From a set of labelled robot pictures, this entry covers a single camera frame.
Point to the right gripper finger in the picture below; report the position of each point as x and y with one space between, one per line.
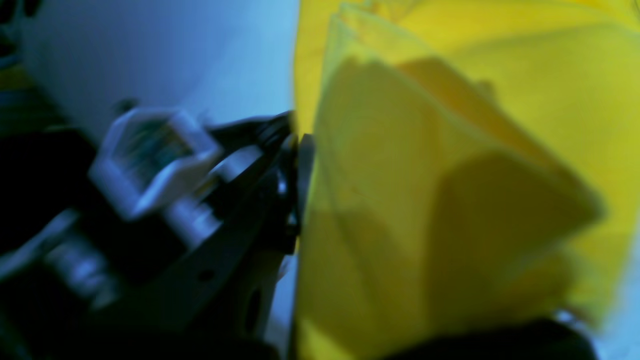
214 302

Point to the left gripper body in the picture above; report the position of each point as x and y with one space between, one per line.
53 215

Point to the yellow T-shirt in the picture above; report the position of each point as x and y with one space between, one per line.
476 172

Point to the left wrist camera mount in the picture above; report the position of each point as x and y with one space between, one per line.
150 158

